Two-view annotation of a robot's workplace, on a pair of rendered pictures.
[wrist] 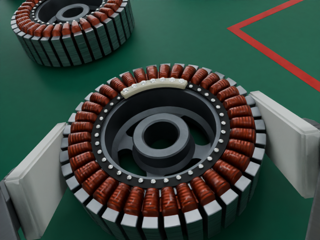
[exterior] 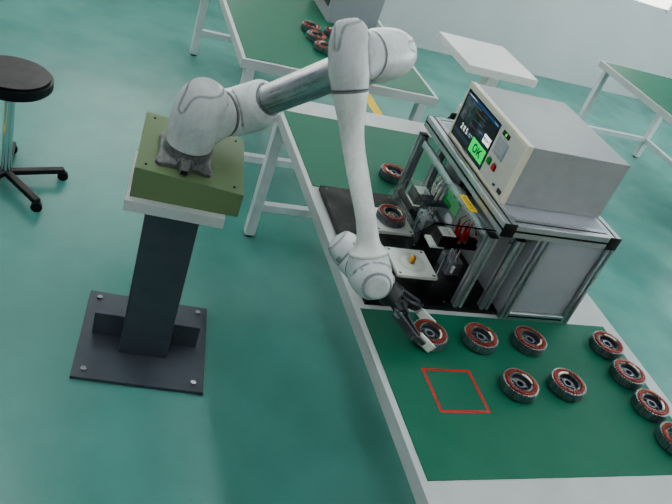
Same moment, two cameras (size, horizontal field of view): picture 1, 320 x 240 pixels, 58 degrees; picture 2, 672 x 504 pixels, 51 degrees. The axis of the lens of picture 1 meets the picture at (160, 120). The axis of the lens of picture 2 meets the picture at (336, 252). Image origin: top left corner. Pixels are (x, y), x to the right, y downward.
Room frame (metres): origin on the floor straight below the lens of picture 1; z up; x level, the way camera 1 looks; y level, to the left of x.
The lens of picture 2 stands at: (-0.43, -1.66, 2.03)
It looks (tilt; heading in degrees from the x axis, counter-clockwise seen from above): 33 degrees down; 84
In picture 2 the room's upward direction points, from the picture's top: 21 degrees clockwise
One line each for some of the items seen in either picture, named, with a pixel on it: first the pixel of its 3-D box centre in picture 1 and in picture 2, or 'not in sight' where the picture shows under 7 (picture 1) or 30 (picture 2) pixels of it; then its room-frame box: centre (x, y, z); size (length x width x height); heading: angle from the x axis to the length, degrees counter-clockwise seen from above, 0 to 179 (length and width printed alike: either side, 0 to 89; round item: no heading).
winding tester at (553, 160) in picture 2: not in sight; (534, 148); (0.31, 0.55, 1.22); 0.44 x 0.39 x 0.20; 110
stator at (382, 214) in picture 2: not in sight; (391, 215); (-0.04, 0.57, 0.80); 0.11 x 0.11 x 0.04
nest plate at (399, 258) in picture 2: not in sight; (410, 263); (0.04, 0.34, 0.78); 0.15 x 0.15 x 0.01; 20
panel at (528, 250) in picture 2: not in sight; (478, 216); (0.24, 0.54, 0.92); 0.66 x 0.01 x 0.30; 110
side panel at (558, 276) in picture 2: not in sight; (553, 282); (0.49, 0.28, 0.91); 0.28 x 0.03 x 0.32; 20
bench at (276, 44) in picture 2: not in sight; (292, 70); (-0.62, 2.75, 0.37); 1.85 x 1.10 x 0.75; 110
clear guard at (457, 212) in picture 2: not in sight; (448, 211); (0.07, 0.28, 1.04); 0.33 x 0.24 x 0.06; 20
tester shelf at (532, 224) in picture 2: not in sight; (515, 178); (0.30, 0.56, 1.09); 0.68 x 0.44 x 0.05; 110
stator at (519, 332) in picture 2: not in sight; (528, 340); (0.45, 0.13, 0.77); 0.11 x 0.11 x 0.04
